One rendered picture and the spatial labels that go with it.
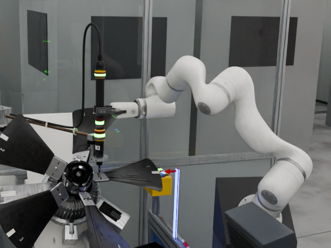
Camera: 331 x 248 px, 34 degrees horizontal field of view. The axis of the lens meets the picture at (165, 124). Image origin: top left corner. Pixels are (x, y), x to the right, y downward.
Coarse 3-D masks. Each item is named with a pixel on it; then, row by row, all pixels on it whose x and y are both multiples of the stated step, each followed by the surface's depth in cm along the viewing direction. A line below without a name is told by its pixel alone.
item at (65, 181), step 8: (80, 160) 218; (72, 168) 216; (80, 168) 217; (88, 168) 218; (64, 176) 214; (72, 176) 214; (80, 176) 216; (88, 176) 217; (64, 184) 217; (72, 184) 213; (80, 184) 214; (88, 184) 215; (72, 192) 218; (88, 192) 225; (72, 200) 223
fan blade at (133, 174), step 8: (144, 160) 239; (120, 168) 233; (128, 168) 233; (136, 168) 233; (144, 168) 233; (152, 168) 234; (112, 176) 223; (120, 176) 225; (128, 176) 225; (136, 176) 226; (144, 176) 227; (152, 176) 229; (160, 176) 230; (136, 184) 222; (144, 184) 223; (152, 184) 224; (160, 184) 226
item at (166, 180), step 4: (160, 172) 267; (164, 176) 261; (168, 176) 262; (164, 180) 260; (168, 180) 261; (164, 184) 260; (168, 184) 261; (148, 188) 264; (164, 188) 261; (168, 188) 262; (152, 192) 259; (156, 192) 260; (160, 192) 261; (164, 192) 261; (168, 192) 262
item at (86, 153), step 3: (75, 153) 229; (78, 153) 228; (81, 153) 227; (84, 153) 226; (87, 153) 225; (75, 156) 228; (81, 156) 226; (87, 156) 223; (72, 159) 228; (75, 159) 227; (78, 159) 225; (81, 159) 224; (84, 159) 223
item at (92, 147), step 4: (88, 136) 222; (92, 136) 221; (88, 140) 222; (92, 140) 221; (92, 144) 221; (92, 148) 222; (92, 152) 222; (92, 156) 222; (104, 156) 222; (96, 160) 219; (100, 160) 220; (104, 160) 220
